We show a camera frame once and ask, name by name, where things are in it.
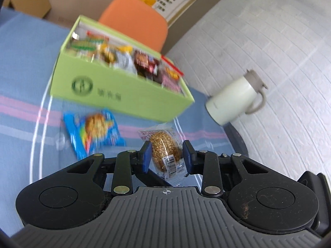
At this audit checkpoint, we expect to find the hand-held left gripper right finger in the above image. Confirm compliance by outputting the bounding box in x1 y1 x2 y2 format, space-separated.
182 140 269 197

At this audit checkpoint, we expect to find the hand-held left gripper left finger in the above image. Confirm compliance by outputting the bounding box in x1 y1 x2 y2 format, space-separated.
66 141 153 195

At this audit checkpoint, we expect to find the clear round pastry packet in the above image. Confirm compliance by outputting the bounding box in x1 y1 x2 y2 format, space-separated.
137 123 188 186

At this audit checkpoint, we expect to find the blue cookie packet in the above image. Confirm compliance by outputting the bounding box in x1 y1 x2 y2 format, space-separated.
63 110 126 161

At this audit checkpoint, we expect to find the green cardboard box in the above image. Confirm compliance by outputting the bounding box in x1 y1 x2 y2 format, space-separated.
50 15 195 123

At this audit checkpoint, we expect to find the pile of assorted snack packets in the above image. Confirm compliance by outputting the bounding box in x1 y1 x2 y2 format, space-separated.
66 30 185 95

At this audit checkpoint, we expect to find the white thermos jug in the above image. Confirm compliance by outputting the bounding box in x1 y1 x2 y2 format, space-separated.
205 69 268 125

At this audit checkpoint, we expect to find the orange chair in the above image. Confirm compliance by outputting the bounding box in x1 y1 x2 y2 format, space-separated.
99 0 169 53

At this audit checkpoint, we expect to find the blue striped tablecloth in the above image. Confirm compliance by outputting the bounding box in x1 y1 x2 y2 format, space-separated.
0 6 249 238

